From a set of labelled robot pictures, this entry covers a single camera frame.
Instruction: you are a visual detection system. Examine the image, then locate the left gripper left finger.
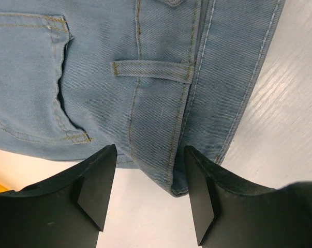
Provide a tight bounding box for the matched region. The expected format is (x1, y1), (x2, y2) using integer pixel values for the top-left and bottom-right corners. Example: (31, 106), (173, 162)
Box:
(0, 145), (117, 247)

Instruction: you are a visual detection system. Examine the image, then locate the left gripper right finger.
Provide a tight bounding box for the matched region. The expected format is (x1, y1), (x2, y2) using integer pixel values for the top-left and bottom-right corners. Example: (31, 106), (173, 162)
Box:
(184, 146), (312, 247)

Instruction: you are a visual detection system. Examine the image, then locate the light blue denim skirt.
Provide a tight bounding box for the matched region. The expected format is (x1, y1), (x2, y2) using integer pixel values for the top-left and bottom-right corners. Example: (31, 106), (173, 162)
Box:
(0, 1), (285, 196)

